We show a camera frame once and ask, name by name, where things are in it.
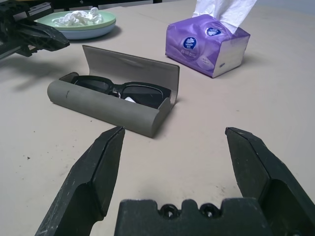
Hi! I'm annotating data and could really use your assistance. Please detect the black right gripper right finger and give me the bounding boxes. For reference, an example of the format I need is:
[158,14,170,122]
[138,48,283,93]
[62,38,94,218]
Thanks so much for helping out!
[225,127,315,236]

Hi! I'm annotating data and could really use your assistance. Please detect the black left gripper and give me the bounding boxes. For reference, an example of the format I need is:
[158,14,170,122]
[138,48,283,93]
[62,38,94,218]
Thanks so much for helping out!
[0,0,71,61]

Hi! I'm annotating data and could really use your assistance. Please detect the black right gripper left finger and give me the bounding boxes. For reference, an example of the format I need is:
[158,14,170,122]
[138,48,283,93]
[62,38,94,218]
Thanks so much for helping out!
[34,126,126,236]

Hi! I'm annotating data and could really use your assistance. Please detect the white tissue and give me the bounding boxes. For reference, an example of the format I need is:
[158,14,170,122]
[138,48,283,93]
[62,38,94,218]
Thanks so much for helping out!
[53,7,103,27]

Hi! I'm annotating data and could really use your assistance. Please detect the green plate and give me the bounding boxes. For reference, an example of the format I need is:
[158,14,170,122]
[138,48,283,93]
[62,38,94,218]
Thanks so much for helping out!
[34,9,117,28]

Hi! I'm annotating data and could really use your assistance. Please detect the grey glasses case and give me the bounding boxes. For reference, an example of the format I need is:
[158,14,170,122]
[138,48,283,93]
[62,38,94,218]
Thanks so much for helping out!
[47,44,180,139]

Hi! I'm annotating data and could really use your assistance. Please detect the black sunglasses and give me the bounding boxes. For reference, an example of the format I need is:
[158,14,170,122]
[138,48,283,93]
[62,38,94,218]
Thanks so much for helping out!
[71,75,172,109]

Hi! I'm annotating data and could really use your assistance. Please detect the blue plate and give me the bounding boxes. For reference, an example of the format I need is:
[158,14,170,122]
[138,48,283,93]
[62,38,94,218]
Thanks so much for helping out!
[58,21,116,40]

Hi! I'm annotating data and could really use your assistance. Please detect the purple tissue pack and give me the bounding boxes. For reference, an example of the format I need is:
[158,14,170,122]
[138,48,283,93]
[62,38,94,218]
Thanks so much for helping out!
[164,0,251,79]

